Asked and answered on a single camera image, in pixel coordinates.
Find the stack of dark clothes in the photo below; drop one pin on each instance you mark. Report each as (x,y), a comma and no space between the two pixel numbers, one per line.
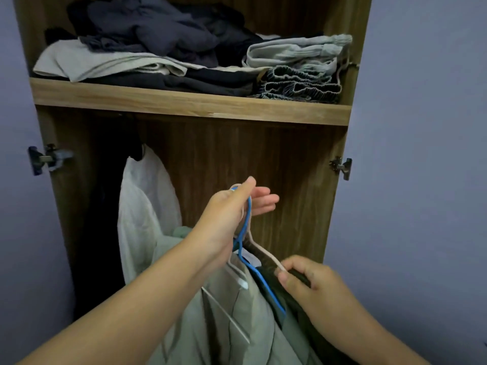
(171,34)

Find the person's left hand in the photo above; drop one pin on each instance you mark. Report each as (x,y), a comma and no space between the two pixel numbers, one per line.
(224,224)

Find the sage green shirt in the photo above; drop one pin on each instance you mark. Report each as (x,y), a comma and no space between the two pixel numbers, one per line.
(281,338)

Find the black leather jacket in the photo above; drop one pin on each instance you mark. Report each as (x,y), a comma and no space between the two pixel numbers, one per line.
(99,243)

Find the beige grey cardigan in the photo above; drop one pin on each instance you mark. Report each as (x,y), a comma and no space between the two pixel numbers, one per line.
(213,345)

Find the pink hanger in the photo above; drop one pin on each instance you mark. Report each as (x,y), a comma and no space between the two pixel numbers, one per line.
(266,254)

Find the blue plastic hanger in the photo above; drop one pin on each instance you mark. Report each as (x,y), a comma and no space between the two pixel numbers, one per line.
(266,285)

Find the lilac wardrobe door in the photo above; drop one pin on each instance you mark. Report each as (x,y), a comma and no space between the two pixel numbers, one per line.
(190,102)

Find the person's left forearm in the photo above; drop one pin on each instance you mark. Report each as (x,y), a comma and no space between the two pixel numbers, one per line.
(114,319)

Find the white plastic hanger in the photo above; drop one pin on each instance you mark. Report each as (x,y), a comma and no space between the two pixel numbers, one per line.
(226,316)

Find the person's right hand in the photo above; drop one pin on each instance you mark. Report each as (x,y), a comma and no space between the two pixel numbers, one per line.
(323,292)

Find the dark green striped shirt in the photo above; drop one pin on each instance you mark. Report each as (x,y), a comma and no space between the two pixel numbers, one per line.
(315,345)

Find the cream padded jacket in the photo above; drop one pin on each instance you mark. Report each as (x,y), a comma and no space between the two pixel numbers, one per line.
(144,205)

